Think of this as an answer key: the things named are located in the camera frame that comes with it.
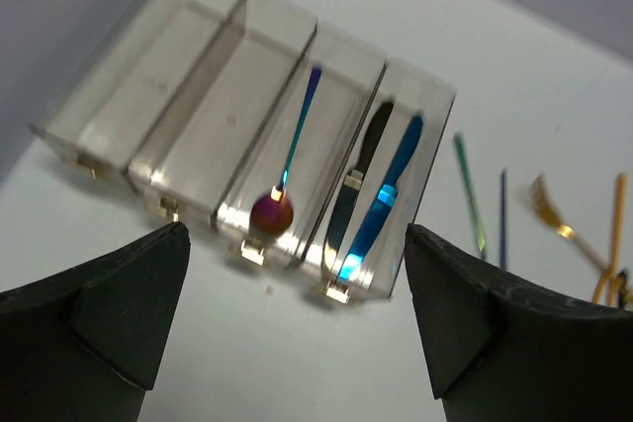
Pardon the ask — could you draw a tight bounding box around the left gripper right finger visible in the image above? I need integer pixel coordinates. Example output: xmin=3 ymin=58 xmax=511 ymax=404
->
xmin=405 ymin=224 xmax=632 ymax=421

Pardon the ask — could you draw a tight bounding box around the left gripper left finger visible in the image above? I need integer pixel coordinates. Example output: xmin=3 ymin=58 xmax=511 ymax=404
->
xmin=1 ymin=222 xmax=191 ymax=421

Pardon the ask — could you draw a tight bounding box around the orange chopstick long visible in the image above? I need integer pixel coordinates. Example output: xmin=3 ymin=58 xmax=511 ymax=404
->
xmin=591 ymin=266 xmax=614 ymax=304

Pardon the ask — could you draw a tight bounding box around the black spoon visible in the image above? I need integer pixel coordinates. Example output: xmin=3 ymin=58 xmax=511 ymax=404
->
xmin=615 ymin=269 xmax=632 ymax=309

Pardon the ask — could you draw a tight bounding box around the blue knife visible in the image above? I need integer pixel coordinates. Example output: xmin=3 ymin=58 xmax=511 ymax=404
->
xmin=337 ymin=114 xmax=424 ymax=281

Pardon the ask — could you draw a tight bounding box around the black knife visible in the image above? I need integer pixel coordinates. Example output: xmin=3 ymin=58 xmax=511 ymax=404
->
xmin=321 ymin=100 xmax=394 ymax=273

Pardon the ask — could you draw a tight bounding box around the rainbow spoon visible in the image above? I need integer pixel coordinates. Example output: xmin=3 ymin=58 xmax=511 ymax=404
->
xmin=249 ymin=64 xmax=322 ymax=238

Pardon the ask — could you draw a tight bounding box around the gold ornate fork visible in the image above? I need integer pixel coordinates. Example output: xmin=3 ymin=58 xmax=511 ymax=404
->
xmin=529 ymin=173 xmax=612 ymax=277

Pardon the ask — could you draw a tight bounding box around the rainbow fork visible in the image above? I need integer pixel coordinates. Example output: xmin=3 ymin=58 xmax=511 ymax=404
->
xmin=452 ymin=132 xmax=488 ymax=261

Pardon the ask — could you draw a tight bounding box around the orange chopstick short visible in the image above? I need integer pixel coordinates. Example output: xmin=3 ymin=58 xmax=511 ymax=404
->
xmin=606 ymin=173 xmax=627 ymax=307

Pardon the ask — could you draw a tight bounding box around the blue chopstick near fork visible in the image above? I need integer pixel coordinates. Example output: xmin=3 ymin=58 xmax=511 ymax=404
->
xmin=499 ymin=168 xmax=507 ymax=270

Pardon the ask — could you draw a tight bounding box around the clear four-compartment container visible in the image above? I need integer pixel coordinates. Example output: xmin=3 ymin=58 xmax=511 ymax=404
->
xmin=32 ymin=0 xmax=456 ymax=302

